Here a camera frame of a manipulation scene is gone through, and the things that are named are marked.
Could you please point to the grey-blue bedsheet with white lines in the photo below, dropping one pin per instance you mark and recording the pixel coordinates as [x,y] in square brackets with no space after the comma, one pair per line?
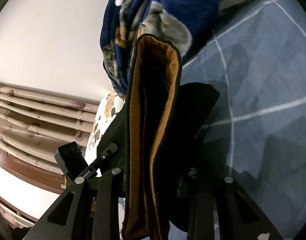
[256,131]

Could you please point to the black pants with orange lining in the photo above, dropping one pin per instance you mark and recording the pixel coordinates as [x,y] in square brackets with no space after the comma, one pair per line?
[154,133]

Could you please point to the blue fleece blanket with dogs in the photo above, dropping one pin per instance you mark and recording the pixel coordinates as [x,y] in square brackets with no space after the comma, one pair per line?
[185,23]

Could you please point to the white pillow with leaf print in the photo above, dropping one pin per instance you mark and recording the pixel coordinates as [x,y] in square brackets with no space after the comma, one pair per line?
[108,108]

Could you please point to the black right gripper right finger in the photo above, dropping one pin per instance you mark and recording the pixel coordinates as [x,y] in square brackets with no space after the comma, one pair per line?
[213,205]

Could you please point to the beige patterned curtain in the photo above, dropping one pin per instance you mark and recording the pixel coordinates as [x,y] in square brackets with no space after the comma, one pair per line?
[33,125]

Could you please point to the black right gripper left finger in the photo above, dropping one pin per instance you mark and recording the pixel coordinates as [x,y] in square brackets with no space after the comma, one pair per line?
[87,209]

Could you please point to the dark brown wooden cabinet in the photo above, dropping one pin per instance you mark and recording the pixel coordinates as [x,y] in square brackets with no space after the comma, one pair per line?
[33,175]

